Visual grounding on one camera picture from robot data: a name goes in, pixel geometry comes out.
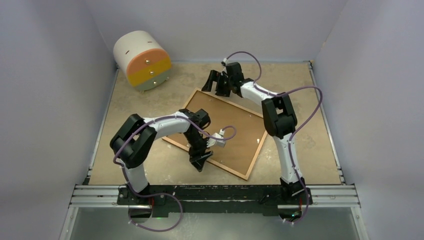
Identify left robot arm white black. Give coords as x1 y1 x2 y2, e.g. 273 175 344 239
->
109 108 213 205

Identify brown frame backing board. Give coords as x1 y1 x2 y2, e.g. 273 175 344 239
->
167 91 264 176

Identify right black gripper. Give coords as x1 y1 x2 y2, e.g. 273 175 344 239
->
201 70 233 98

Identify black aluminium mounting rail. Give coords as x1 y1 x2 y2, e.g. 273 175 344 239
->
70 185 360 219

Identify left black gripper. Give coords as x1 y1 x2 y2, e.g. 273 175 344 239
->
183 130 213 170

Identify wooden picture frame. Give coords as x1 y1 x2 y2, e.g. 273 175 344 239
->
161 87 269 181

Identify round three-drawer cabinet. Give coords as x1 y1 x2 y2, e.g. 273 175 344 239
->
113 30 172 92

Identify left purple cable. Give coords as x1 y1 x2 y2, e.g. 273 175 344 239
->
113 114 238 232

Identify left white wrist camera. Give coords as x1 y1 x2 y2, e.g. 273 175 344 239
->
206 129 226 148

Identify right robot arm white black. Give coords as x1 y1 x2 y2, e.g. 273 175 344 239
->
201 62 305 204

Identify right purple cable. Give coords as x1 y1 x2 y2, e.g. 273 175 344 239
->
223 50 324 226

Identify purple cable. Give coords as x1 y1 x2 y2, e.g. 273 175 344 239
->
113 114 238 232
223 50 324 226

